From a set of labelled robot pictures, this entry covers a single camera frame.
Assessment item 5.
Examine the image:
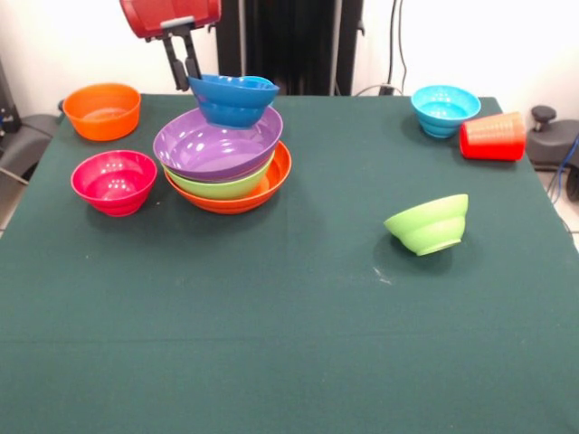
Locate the dark green tablecloth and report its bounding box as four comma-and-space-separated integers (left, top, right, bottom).
0, 92, 579, 434

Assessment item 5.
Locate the purple bowl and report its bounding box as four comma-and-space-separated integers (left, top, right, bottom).
152, 106, 285, 184

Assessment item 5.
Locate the deep orange bowl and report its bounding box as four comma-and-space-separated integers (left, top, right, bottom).
62, 82, 142, 142

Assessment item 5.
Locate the large green bowl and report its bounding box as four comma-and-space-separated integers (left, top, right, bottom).
161, 152, 277, 201

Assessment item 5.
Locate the blue cable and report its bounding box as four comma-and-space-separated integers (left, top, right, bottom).
557, 133, 579, 177

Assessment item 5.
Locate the wide orange bowl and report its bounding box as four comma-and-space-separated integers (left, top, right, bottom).
163, 140, 293, 215

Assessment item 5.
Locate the dark blue bowl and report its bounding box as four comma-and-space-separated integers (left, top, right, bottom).
187, 73, 280, 131

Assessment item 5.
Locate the red cup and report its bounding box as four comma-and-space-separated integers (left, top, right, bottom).
459, 110, 527, 162

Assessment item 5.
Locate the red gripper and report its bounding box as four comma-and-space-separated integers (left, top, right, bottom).
119, 0, 223, 92

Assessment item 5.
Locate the light blue bowl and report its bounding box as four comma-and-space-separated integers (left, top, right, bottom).
410, 84, 482, 139

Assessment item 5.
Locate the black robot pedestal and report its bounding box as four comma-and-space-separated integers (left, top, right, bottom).
208, 0, 365, 99

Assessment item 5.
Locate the small green bowl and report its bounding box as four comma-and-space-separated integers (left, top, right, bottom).
383, 193, 470, 258

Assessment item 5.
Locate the grey machine base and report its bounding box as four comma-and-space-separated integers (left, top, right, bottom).
524, 105, 579, 168
0, 112, 60, 182

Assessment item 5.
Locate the magenta bowl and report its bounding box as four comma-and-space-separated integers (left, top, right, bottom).
70, 149, 159, 219

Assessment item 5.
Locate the black wall cable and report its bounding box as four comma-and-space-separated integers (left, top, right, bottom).
356, 0, 408, 97

